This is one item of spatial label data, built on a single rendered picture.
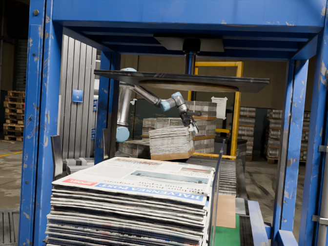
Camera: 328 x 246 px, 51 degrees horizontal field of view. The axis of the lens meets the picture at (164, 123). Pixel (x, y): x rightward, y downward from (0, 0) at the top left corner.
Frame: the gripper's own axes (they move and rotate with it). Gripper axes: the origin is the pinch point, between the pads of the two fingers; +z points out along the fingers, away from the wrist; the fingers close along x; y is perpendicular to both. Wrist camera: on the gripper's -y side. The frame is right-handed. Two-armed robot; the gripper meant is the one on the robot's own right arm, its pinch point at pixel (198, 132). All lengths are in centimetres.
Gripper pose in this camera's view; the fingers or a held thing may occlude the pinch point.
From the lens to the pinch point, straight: 272.8
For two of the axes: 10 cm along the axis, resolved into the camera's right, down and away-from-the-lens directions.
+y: -8.6, 4.6, 2.0
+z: 4.6, 8.9, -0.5
